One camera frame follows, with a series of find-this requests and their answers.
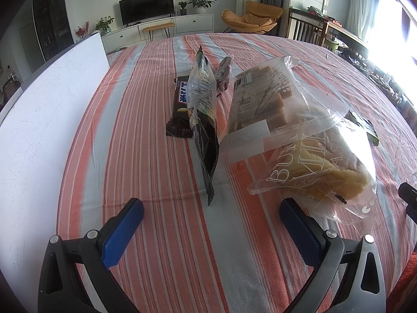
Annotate dark wooden dining furniture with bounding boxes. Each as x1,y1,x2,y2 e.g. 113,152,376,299
0,70,24,105

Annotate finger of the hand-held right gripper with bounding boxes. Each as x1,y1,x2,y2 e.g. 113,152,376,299
399,183,417,226

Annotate clear bag of bread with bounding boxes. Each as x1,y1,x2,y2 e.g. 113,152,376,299
246,104,377,226

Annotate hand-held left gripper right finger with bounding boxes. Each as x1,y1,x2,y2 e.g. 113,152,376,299
279,197,387,313

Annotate window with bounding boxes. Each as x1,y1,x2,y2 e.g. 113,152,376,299
367,0,417,83

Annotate pile of clothes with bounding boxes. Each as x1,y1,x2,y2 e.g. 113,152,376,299
304,5,330,17

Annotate black television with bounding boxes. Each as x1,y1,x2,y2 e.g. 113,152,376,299
119,0,175,26

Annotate row of cluttered containers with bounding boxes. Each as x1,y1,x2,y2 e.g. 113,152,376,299
338,48,417,118

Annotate green wafer packet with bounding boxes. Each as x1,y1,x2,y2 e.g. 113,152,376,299
346,110,380,146

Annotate red flowers in vase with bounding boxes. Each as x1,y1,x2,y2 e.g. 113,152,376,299
75,21,91,40

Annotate black snack packet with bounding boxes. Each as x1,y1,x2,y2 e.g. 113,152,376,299
188,45,220,207

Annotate white cardboard box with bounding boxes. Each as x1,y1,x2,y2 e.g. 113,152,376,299
0,31,110,289

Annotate red grey striped tablecloth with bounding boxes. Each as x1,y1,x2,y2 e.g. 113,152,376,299
55,32,417,313

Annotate dark glass cabinet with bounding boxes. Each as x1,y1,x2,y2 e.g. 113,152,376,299
31,0,76,63

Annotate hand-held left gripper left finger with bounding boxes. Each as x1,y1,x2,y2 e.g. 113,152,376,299
37,197,145,313

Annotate orange lounge chair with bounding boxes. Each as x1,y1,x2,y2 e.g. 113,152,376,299
221,0,285,36

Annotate large potted plant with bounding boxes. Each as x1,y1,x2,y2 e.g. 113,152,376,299
186,0,217,15

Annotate brown chocolate bar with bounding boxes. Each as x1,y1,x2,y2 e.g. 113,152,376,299
166,76,197,138

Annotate small brown snack packet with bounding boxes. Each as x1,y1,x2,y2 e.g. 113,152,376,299
213,55,235,97

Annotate person's orange fuzzy clothing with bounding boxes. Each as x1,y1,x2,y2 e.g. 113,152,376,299
386,252,417,313

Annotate wooden stool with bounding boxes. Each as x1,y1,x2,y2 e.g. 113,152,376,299
142,22,177,42

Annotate clear bag of brown cakes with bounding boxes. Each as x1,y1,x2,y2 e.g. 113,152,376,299
218,55,350,167

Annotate plant beside white vase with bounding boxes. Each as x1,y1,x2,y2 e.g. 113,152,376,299
95,15,115,35

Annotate white curtain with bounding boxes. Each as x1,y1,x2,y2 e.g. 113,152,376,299
348,0,376,37

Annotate white television cabinet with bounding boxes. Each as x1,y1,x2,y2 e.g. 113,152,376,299
101,13,215,51

